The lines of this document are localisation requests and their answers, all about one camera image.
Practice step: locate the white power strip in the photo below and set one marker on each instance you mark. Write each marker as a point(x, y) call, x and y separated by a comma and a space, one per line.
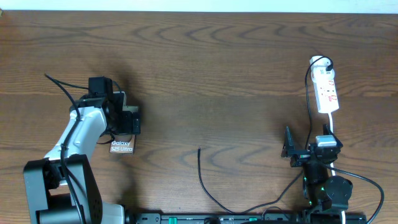
point(325, 90)

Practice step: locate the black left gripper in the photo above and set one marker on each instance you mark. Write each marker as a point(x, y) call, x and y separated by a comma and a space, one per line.
point(127, 126)

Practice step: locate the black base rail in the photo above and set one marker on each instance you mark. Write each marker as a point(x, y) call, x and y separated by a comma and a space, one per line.
point(156, 218)

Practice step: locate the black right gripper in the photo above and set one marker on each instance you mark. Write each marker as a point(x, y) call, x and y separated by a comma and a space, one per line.
point(301, 157)

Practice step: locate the white USB charger adapter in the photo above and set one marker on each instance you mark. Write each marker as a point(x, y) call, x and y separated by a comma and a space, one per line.
point(318, 63)

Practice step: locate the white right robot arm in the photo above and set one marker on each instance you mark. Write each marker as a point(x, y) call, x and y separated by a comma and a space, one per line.
point(328, 194)

